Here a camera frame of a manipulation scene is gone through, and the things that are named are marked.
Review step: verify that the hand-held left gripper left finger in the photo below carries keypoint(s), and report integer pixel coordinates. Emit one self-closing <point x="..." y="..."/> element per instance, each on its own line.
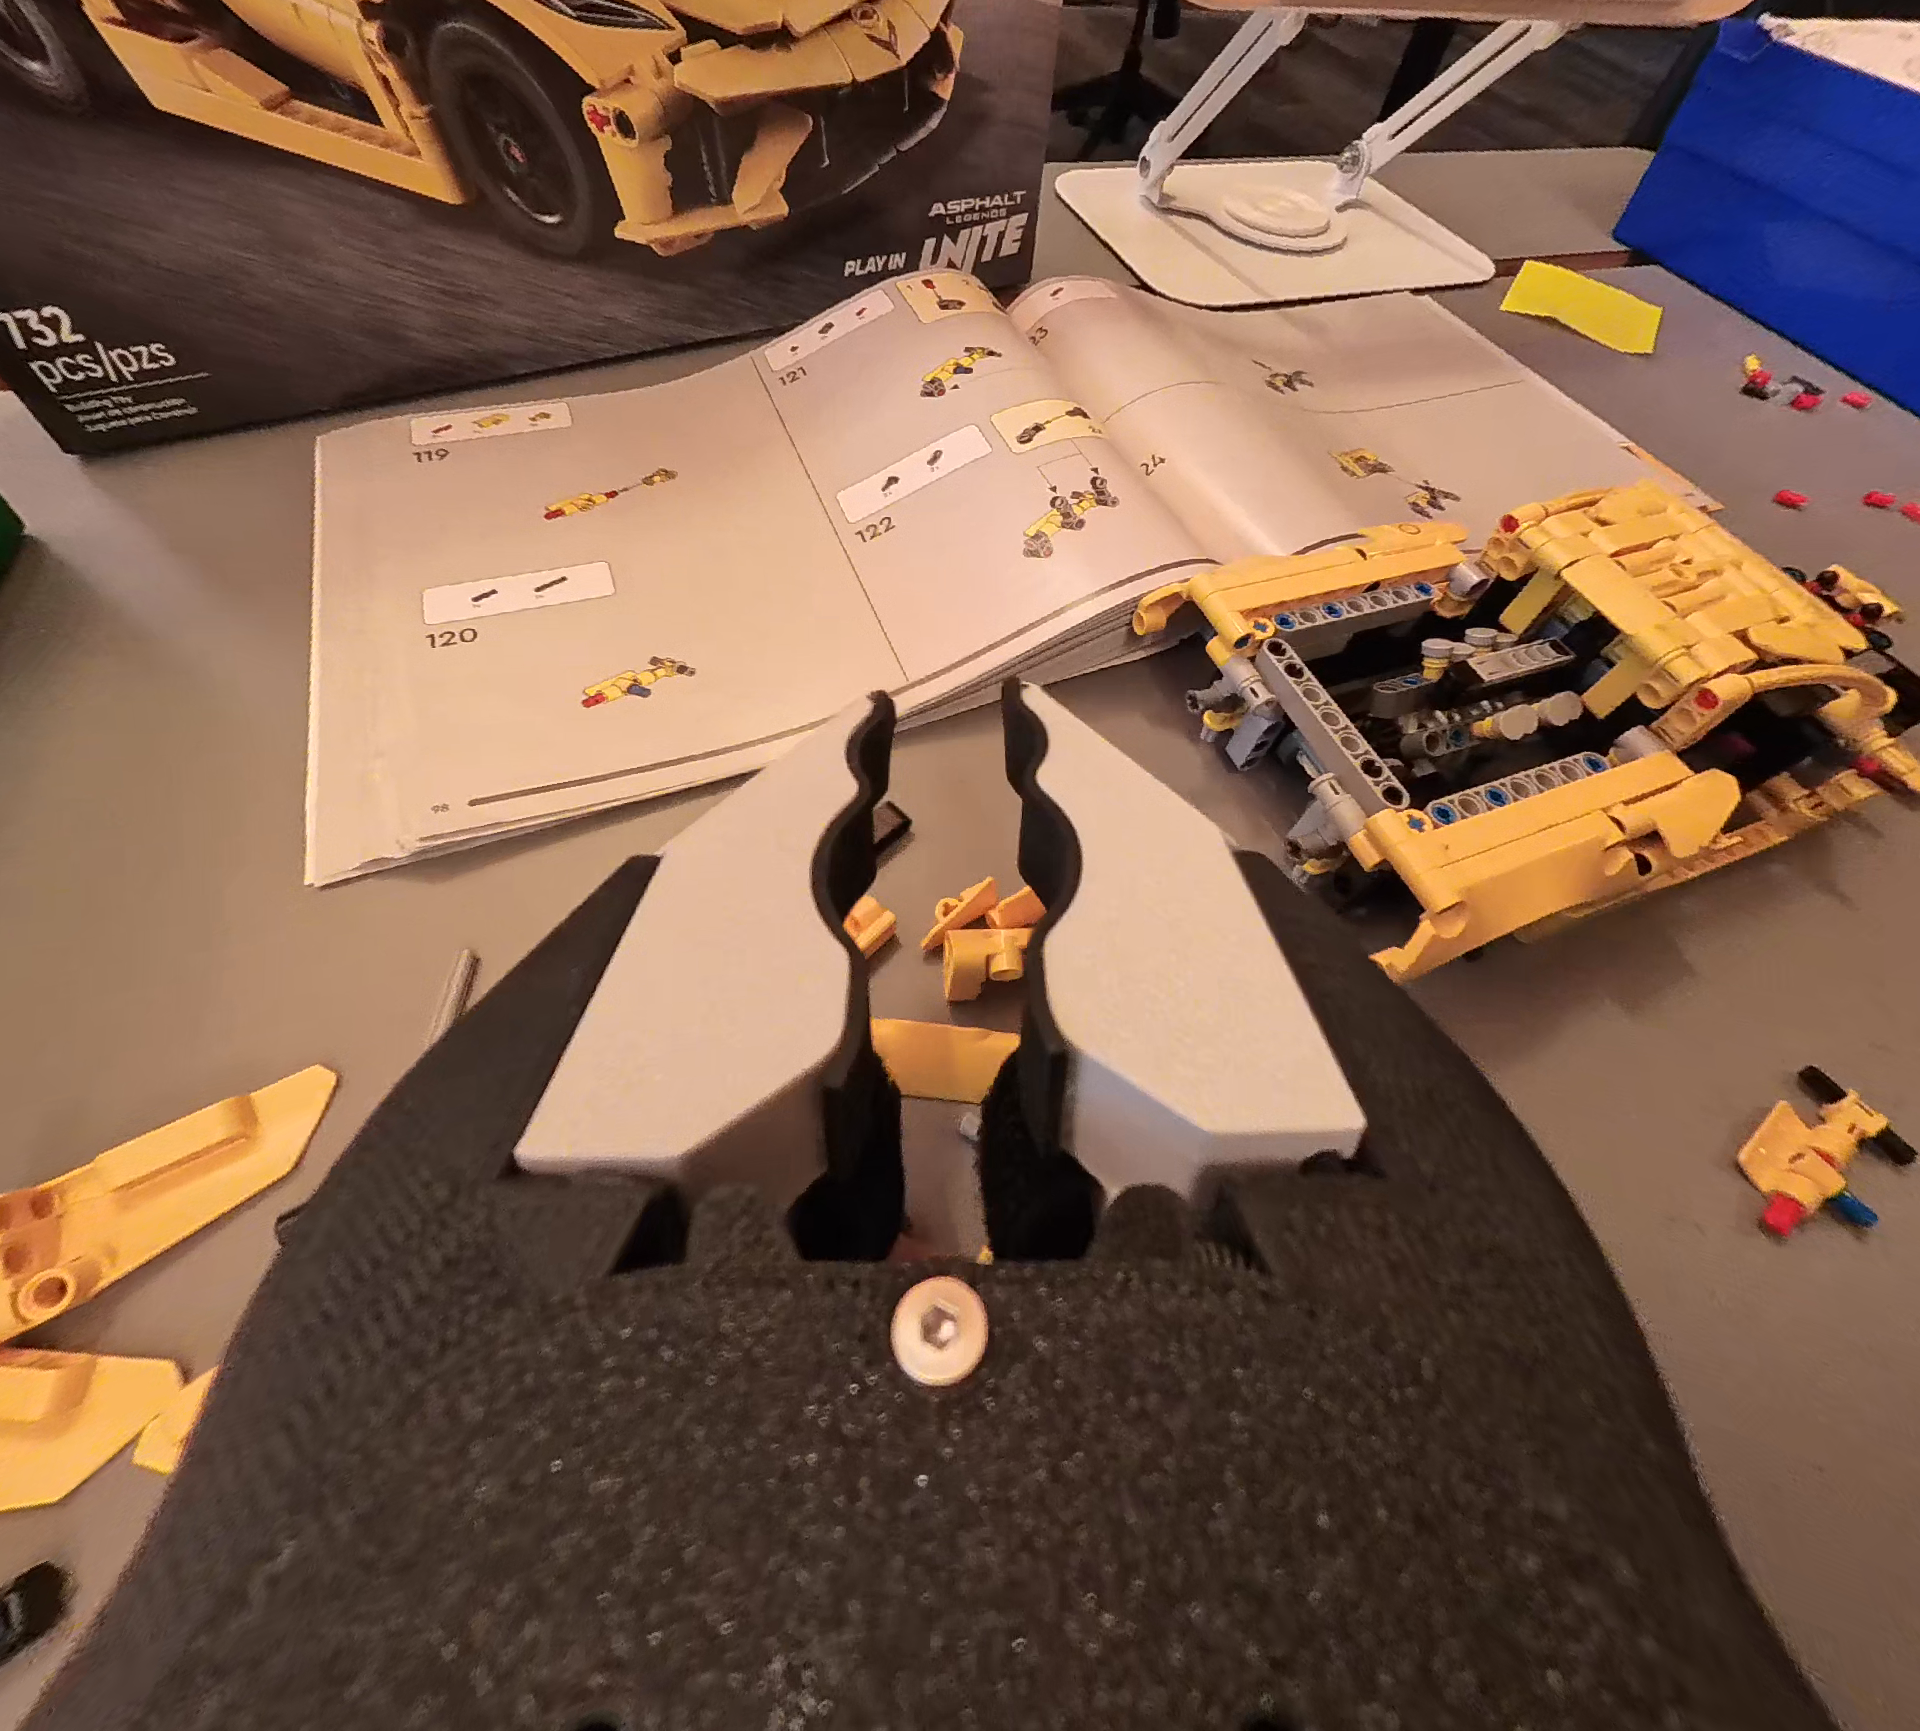
<point x="676" y="1010"/>

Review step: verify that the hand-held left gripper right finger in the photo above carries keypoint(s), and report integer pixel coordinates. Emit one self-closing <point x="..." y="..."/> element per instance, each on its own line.
<point x="1200" y="1010"/>

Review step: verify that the pile of yellow brick parts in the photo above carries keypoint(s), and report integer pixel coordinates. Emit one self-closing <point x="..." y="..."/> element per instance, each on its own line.
<point x="150" y="1161"/>

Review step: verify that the yellow brick subassembly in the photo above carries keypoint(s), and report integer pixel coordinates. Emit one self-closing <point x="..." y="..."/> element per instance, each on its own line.
<point x="1787" y="1153"/>

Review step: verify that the red axle pin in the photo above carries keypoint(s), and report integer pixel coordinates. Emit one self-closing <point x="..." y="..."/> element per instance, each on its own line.
<point x="1781" y="1215"/>

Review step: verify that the black axle pin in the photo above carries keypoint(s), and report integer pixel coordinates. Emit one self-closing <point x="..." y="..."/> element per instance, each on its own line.
<point x="1817" y="1079"/>

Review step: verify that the yellow toy brick car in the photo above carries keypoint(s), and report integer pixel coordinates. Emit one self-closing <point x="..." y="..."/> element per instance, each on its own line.
<point x="1649" y="561"/>

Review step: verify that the short blue pin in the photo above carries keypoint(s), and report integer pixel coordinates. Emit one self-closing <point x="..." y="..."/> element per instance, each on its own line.
<point x="1856" y="1209"/>

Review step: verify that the grey desk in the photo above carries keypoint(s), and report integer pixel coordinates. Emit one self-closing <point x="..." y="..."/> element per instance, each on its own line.
<point x="1576" y="1086"/>

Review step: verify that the open instruction booklet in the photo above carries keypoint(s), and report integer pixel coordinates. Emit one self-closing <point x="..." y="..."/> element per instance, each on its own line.
<point x="676" y="682"/>

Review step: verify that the white document stand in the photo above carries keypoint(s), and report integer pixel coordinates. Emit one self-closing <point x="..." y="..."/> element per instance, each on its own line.
<point x="1140" y="232"/>

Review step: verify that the toy car set box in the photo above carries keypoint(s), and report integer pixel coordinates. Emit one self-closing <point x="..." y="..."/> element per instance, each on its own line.
<point x="450" y="261"/>

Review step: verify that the yellow sticky note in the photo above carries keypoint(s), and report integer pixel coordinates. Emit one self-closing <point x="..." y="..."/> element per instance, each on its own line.
<point x="1576" y="304"/>

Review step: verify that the small red black pin cluster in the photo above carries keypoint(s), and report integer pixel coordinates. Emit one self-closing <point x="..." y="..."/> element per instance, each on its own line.
<point x="1800" y="396"/>

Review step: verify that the small black connector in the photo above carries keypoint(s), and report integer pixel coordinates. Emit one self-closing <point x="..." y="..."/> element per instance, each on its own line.
<point x="29" y="1611"/>

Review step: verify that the blue storage bin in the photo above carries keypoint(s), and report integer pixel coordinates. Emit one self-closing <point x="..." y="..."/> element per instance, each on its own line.
<point x="1770" y="216"/>

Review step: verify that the heap of white paper bags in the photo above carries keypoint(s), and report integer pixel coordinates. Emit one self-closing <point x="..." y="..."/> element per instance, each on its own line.
<point x="1860" y="59"/>

